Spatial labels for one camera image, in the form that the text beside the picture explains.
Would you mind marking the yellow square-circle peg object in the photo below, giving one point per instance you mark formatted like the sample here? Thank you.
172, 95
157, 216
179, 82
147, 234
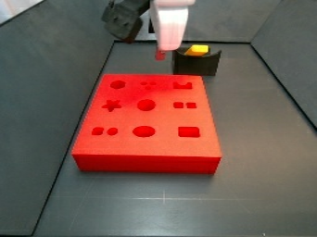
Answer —
196, 50

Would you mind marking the red shape-sorter block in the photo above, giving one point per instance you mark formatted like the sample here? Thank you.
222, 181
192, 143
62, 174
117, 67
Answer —
148, 124

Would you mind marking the black curved fixture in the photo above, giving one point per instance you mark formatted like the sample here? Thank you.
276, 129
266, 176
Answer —
195, 65

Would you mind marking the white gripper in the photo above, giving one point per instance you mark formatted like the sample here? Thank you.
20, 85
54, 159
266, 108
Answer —
168, 15

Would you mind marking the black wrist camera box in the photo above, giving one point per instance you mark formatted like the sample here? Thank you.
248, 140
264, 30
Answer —
123, 18

